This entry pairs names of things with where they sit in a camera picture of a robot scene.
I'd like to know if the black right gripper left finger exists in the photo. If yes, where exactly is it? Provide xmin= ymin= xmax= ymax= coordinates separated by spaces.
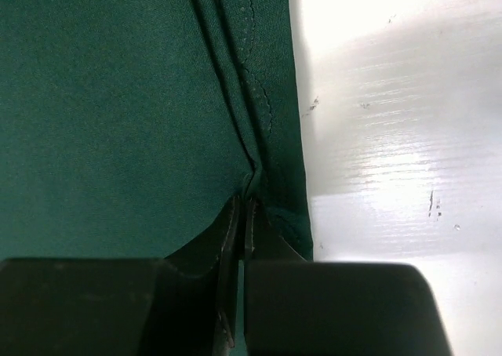
xmin=1 ymin=197 xmax=240 ymax=355

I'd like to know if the dark green cloth placemat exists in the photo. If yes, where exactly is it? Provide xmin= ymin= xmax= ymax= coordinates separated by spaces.
xmin=1 ymin=0 xmax=313 ymax=258

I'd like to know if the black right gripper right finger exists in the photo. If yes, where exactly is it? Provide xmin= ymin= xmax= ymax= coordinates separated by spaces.
xmin=244 ymin=200 xmax=451 ymax=355

